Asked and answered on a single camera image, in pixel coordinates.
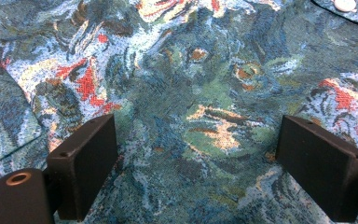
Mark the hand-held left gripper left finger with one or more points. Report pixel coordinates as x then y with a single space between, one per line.
84 161

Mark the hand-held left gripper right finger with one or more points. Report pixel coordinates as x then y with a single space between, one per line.
323 168

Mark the teal patterned shirt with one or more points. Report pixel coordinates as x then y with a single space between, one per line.
183 77

